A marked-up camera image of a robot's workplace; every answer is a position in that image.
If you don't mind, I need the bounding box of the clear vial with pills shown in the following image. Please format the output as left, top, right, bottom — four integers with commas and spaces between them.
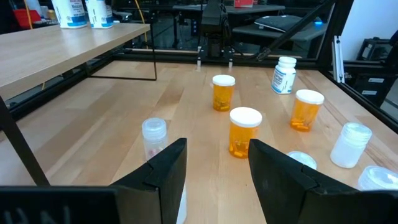
357, 165, 398, 191

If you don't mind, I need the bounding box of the wooden background table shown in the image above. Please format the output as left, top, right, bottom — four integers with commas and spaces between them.
0, 22, 158, 187

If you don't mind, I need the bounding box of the black case with white labels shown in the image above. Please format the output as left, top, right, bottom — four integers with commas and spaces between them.
345, 73, 398, 108

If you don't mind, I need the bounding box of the clear vial with green label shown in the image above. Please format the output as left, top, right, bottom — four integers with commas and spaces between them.
141, 117, 169, 162

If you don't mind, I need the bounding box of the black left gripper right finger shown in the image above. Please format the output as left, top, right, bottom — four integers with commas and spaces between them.
248, 139, 326, 224

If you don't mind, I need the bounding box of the yellow hanging cable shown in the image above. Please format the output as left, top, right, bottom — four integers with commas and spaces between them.
23, 0, 34, 30
133, 0, 147, 44

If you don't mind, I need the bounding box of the red plastic bin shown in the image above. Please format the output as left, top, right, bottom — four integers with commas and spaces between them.
12, 8, 43, 29

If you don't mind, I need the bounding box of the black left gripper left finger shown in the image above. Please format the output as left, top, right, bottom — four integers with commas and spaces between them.
110, 138, 188, 224

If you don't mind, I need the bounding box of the orange pill bottle white cap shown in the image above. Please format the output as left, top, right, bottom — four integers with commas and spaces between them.
289, 89, 325, 133
228, 106, 263, 160
211, 74, 236, 113

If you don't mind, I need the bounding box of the black equipment crate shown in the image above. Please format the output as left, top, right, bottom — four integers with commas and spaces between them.
356, 36, 392, 62

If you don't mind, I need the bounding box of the silver aluminium bracket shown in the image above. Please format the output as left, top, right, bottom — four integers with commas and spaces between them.
331, 35, 346, 84

